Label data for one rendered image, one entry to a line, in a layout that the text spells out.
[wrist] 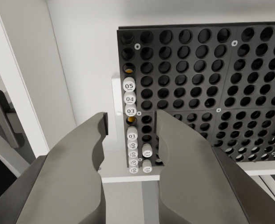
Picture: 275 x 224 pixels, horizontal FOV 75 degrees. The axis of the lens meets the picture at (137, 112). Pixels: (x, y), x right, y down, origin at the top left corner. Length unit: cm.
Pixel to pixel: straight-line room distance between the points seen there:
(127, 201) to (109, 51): 181
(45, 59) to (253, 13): 25
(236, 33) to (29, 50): 19
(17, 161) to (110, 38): 41
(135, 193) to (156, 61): 174
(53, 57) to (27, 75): 6
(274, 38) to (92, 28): 19
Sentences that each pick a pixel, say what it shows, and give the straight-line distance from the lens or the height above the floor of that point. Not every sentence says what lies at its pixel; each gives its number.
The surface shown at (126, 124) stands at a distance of 21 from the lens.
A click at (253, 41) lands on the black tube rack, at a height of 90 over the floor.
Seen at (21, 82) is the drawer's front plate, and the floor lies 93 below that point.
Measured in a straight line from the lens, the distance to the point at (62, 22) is 25.
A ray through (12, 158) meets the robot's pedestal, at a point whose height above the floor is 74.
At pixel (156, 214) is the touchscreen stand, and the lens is 113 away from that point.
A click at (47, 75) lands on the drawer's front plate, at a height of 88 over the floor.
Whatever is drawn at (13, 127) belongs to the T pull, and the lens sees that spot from 24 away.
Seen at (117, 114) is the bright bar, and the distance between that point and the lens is 27.
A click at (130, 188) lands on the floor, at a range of 182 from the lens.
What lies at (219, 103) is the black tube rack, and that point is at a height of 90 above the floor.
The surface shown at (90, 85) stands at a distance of 27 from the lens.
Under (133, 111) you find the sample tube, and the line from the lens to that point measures 19.
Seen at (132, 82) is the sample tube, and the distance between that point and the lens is 18.
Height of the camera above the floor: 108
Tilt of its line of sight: 59 degrees down
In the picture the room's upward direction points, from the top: 176 degrees clockwise
